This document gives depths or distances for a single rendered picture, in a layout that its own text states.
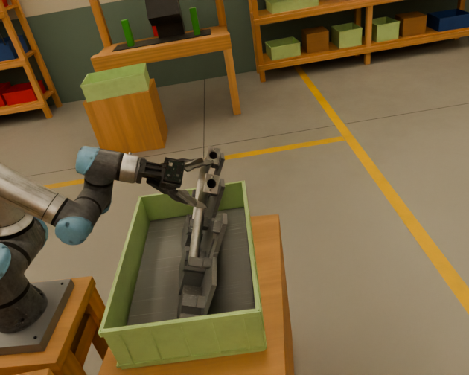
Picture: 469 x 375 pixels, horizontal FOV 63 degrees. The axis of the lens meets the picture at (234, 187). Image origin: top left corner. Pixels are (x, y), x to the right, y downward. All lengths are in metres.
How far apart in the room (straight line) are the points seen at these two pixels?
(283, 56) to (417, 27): 1.83
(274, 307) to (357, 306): 1.08
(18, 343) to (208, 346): 0.54
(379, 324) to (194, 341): 1.29
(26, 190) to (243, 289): 0.65
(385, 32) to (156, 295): 5.12
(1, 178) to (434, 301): 2.04
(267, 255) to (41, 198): 0.76
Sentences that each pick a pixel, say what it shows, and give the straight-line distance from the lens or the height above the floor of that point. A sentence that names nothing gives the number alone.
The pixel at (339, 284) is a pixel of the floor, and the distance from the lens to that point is 2.33.
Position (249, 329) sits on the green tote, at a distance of 1.05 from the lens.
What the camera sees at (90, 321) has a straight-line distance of 1.45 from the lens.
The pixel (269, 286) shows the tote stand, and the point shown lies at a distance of 1.27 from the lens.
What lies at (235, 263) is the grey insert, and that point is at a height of 0.85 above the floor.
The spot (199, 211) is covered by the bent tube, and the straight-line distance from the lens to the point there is 1.18.
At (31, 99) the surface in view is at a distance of 6.09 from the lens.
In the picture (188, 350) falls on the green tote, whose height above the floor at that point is 0.84.
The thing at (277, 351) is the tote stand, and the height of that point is 0.79.
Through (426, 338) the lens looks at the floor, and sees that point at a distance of 2.18.
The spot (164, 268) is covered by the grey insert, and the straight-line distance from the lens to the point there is 1.33.
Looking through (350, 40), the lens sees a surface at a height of 0.35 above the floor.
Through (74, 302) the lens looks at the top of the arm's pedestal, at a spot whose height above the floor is 0.85.
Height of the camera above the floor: 1.74
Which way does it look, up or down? 33 degrees down
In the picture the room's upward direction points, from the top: 10 degrees counter-clockwise
